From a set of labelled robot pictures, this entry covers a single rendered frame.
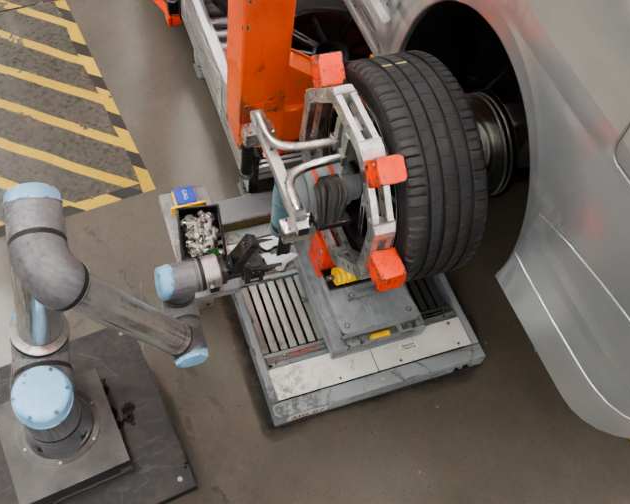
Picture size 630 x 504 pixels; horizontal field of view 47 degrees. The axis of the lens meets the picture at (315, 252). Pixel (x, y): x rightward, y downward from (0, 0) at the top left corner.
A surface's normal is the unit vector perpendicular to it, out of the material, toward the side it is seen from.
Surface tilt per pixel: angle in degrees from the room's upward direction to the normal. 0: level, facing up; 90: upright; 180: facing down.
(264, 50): 90
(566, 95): 90
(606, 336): 90
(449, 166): 39
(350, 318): 0
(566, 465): 0
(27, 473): 2
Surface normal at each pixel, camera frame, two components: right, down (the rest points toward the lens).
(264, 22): 0.33, 0.81
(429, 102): 0.16, -0.42
